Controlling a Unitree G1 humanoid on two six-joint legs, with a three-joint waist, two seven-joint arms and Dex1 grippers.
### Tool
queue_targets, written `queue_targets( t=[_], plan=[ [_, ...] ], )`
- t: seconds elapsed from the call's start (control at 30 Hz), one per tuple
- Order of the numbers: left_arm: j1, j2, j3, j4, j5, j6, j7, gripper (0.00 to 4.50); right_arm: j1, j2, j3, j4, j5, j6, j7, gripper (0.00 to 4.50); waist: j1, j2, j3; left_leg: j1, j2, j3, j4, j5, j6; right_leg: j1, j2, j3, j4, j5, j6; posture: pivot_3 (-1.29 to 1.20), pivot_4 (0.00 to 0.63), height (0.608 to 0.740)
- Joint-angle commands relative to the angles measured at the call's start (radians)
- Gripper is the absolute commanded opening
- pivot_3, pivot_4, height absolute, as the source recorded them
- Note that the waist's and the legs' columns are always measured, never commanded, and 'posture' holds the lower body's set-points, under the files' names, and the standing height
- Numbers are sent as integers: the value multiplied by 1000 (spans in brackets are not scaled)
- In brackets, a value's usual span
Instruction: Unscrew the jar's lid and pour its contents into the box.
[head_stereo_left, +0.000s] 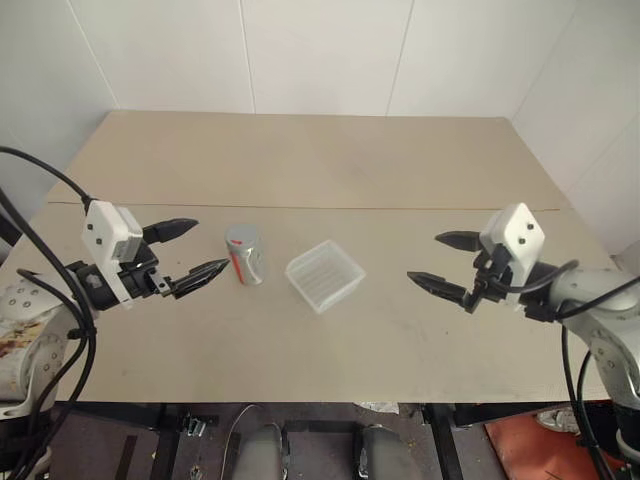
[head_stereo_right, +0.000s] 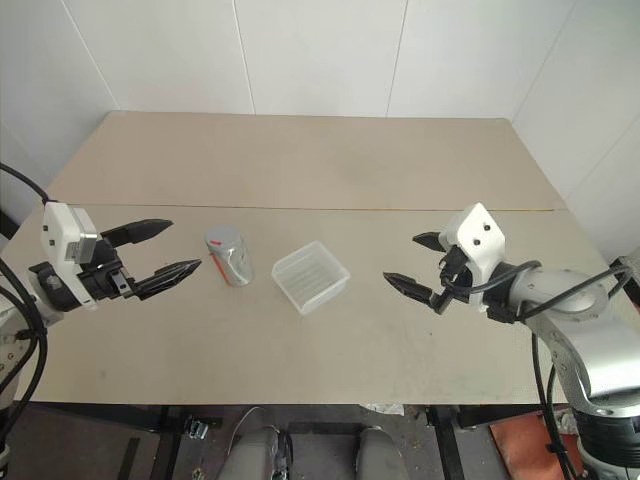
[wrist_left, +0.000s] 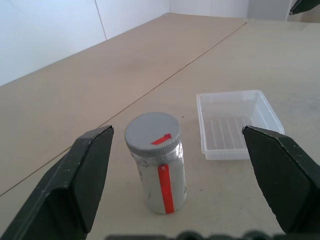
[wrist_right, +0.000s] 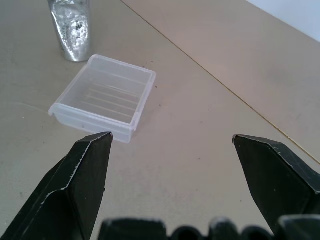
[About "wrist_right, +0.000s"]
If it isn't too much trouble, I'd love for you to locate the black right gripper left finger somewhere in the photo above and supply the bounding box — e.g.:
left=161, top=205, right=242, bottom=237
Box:
left=0, top=131, right=114, bottom=240

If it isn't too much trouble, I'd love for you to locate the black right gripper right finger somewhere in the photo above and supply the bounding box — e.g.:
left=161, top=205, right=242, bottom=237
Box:
left=232, top=134, right=320, bottom=237

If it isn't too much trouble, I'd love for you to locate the clear plastic tray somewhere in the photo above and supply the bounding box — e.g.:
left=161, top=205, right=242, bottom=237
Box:
left=48, top=54, right=158, bottom=144

